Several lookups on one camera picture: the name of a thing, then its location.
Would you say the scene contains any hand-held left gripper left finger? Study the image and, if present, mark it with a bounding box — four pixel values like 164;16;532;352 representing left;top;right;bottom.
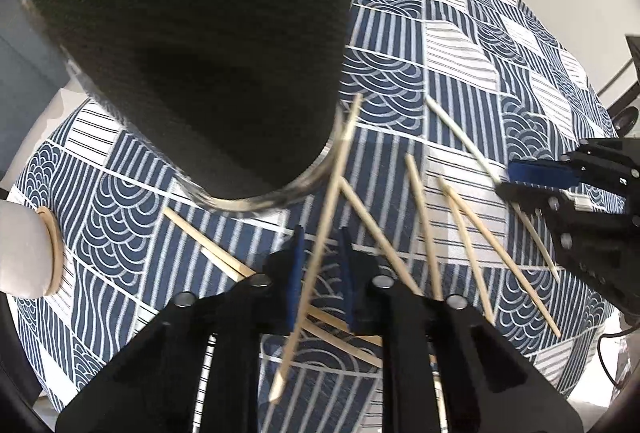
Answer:
55;225;307;433

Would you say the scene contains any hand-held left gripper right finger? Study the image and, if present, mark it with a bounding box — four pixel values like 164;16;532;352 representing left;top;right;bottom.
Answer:
339;227;584;433

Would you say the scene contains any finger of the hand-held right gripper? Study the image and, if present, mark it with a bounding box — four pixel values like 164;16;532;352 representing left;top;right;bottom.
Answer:
496;184;593;236
506;137;630;195

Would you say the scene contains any wooden chopstick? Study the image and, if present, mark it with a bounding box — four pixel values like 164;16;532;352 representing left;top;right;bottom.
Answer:
424;96;561;283
268;94;363;403
404;154;445;303
162;207;385;370
437;176;496;326
304;305;385;346
445;188;562;339
339;178;426;299

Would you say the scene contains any dark cylindrical holder cup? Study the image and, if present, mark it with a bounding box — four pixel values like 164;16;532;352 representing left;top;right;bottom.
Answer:
15;0;368;216

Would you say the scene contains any blue patterned tablecloth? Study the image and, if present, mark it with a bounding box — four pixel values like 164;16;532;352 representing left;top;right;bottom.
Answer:
12;0;621;433

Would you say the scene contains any wooden saucer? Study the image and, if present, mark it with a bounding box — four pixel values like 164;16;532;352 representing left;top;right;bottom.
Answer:
37;207;65;296

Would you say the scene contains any white plant pot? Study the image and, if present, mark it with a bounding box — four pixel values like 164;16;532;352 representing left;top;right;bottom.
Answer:
0;200;53;299

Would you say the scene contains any black cable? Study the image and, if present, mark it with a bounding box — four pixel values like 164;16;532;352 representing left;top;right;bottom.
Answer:
596;322;640;386

